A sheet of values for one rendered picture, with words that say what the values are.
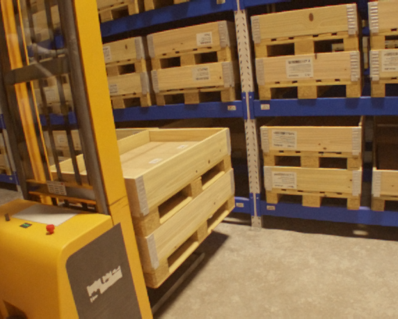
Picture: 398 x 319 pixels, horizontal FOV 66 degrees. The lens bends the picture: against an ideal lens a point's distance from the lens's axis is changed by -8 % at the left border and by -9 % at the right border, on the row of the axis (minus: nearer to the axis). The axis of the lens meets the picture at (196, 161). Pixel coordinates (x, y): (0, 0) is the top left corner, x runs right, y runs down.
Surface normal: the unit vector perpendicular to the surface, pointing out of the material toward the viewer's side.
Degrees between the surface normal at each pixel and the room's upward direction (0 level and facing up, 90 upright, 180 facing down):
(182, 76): 90
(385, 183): 90
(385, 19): 90
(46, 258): 68
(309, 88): 90
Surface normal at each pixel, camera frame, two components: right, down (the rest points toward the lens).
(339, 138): -0.48, 0.29
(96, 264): 0.88, 0.04
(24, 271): -0.48, 0.01
